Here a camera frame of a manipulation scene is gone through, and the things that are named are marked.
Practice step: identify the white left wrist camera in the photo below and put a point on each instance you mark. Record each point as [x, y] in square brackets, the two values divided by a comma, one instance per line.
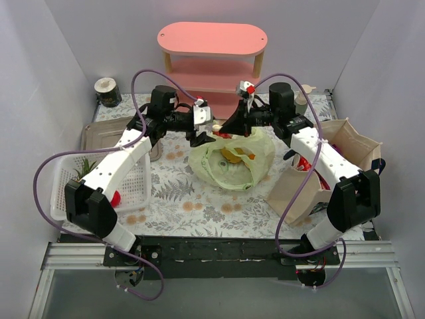
[202, 113]

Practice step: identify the beige canvas tote bag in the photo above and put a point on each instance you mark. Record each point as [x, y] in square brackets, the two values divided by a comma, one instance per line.
[343, 153]

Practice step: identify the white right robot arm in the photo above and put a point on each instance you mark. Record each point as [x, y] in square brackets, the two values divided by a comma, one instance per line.
[355, 197]

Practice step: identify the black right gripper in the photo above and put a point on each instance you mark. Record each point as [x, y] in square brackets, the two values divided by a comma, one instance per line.
[244, 117]

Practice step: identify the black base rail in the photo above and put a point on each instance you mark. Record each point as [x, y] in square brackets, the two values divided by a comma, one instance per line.
[205, 257]

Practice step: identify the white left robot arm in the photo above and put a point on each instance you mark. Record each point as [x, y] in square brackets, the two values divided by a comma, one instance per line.
[88, 200]

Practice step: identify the red frosted toy donut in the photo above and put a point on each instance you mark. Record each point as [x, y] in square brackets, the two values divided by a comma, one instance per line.
[223, 135]

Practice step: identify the red snack package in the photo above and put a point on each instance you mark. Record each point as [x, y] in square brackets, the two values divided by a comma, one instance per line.
[301, 164]

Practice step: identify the stainless steel tray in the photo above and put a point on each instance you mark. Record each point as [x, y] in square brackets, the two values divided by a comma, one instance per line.
[104, 134]

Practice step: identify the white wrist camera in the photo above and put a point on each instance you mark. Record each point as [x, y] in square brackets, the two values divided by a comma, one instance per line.
[202, 113]
[245, 90]

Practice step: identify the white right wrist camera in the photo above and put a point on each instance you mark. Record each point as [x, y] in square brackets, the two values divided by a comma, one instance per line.
[245, 90]

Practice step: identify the white plastic basket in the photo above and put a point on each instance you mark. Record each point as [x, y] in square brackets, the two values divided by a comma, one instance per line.
[115, 173]

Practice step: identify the yellow toy madeleine cake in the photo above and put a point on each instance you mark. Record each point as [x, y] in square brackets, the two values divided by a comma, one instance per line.
[231, 157]

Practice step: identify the green plastic grocery bag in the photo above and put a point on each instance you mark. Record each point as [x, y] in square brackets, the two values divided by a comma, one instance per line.
[236, 164]

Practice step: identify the toy pineapple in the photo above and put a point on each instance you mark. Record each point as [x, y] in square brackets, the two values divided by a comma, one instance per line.
[86, 167]

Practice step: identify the grey pump soap bottle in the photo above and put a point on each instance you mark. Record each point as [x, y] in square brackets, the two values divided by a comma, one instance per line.
[300, 101]

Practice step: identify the red toy apple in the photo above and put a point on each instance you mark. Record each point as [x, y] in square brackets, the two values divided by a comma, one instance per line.
[116, 199]

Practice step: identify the pink three-tier shelf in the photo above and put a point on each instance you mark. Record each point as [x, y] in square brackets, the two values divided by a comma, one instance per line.
[210, 59]

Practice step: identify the floral patterned table mat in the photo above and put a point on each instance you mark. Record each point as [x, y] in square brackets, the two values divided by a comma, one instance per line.
[182, 204]

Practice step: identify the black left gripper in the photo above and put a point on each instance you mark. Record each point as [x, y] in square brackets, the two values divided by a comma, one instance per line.
[194, 133]

